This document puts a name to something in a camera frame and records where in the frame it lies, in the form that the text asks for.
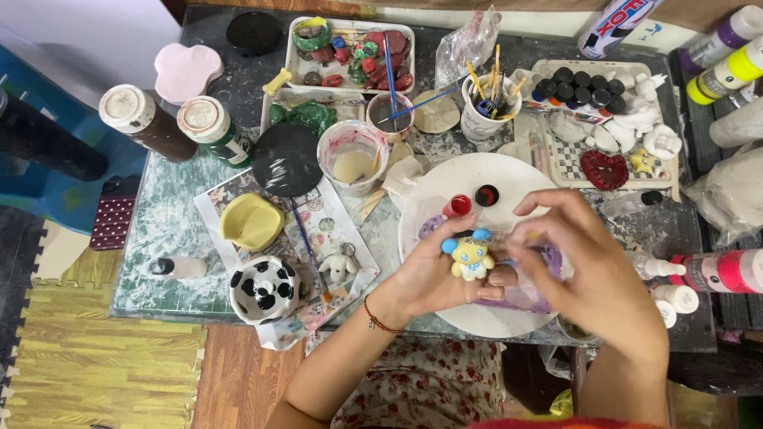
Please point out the red heart clay piece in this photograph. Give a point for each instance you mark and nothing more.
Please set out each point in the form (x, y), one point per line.
(605, 170)

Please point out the white puppy figurine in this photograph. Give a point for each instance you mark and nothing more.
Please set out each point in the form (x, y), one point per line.
(338, 267)

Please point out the black paint pot lid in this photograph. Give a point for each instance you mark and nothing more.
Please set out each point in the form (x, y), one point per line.
(487, 195)

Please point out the dark blue thin paintbrush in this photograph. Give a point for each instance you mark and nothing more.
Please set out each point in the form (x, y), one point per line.
(305, 238)

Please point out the person's right hand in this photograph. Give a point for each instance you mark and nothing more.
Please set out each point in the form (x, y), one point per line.
(590, 280)

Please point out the cow print ceramic bowl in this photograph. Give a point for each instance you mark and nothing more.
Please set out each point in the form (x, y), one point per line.
(265, 291)

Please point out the plastic cup of milky water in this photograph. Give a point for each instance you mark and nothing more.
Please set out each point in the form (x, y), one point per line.
(353, 161)

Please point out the printed paper sheet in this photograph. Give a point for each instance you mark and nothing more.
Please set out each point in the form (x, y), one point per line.
(334, 229)

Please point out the person's right fingers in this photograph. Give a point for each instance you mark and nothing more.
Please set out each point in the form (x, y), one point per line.
(536, 244)

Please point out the yellow figurine with blue ears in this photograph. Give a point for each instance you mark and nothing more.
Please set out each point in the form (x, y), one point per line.
(471, 259)

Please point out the black slatted side rack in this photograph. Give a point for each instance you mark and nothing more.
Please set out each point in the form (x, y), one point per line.
(730, 310)

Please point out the small white capped bottle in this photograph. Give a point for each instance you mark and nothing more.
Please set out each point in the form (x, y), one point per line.
(676, 298)

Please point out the wooden craft sticks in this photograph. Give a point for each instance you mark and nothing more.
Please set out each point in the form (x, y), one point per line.
(372, 204)

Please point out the purple plastic sheet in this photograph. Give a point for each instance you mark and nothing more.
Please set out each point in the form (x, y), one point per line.
(524, 298)

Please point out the brown paint bottle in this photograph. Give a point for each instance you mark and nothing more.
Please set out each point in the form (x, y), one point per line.
(149, 125)

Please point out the round wooden disc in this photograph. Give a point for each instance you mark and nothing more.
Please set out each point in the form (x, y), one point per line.
(438, 113)

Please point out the yellow paint bottle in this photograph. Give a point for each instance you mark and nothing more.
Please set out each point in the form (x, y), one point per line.
(724, 74)

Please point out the small yellow clay figure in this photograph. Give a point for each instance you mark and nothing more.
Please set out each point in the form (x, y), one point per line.
(642, 162)

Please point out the maroon polka dot pouch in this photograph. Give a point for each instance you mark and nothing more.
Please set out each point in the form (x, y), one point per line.
(113, 220)

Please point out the green cutting mat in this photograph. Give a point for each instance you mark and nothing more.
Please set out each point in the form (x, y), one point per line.
(164, 226)

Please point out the plain white bottle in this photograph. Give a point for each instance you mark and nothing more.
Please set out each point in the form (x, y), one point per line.
(739, 126)

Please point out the black cylindrical object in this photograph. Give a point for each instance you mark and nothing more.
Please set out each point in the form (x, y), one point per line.
(47, 143)

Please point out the shallow white tray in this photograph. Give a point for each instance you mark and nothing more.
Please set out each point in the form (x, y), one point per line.
(351, 106)

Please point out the pink flower-shaped plate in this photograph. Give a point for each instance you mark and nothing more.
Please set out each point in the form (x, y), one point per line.
(188, 72)

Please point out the person's floral dress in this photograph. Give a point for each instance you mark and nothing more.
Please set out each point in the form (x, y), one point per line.
(429, 381)

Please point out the pale yellow bone piece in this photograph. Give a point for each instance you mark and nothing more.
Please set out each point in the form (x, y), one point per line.
(277, 81)

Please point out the large black round lid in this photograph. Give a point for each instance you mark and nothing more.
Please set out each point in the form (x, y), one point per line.
(287, 159)

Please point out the green paint bottle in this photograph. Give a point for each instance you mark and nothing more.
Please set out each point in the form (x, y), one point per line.
(217, 134)

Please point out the blue plastic chair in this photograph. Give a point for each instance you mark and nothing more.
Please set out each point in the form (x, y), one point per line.
(53, 196)

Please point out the small open red paint pot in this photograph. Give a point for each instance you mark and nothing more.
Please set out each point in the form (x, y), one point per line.
(459, 206)

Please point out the white round palette plate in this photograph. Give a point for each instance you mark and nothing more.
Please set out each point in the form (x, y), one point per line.
(453, 179)

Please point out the purple paint bottle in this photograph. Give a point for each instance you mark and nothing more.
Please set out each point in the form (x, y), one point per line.
(724, 39)

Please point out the small cup of brown water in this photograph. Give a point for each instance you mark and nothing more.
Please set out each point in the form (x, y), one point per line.
(381, 116)

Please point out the person's left hand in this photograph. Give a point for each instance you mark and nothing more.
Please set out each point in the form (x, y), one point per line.
(420, 277)

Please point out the white mug of brushes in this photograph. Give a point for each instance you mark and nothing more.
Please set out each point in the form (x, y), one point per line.
(477, 122)

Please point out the plastic bag of white clay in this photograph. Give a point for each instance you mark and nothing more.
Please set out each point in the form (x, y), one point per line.
(730, 190)

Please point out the yellow ceramic bowl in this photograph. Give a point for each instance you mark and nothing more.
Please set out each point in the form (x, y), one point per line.
(250, 221)

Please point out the white spray can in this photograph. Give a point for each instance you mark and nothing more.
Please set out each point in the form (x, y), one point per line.
(617, 27)

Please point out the clear plastic bag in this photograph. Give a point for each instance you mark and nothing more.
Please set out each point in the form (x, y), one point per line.
(468, 47)

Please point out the crumpled white tissue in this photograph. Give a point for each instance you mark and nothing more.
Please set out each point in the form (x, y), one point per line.
(402, 179)

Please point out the green clay figure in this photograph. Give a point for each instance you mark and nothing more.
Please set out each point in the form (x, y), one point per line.
(310, 114)

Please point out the clear bottle with black cap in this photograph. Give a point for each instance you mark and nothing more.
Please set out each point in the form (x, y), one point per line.
(632, 204)

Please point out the white tray of painted figures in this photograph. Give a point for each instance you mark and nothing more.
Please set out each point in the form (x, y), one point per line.
(351, 59)

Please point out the white bottle with black cap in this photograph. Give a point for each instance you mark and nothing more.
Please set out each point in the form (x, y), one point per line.
(179, 268)

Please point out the pink paint bottle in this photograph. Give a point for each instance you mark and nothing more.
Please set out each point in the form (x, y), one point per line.
(721, 271)

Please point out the set of black-capped paint pots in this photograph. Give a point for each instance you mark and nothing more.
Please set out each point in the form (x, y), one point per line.
(581, 89)

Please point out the white nozzle glue bottle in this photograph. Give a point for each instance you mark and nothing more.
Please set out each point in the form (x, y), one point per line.
(653, 267)

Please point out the small black round lid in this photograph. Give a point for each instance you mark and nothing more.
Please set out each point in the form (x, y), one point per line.
(253, 33)

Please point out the yellow foam puzzle mat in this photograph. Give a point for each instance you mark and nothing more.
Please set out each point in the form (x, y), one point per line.
(101, 363)

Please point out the checkered tray of white figurines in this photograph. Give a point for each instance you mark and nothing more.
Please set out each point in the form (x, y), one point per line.
(569, 161)

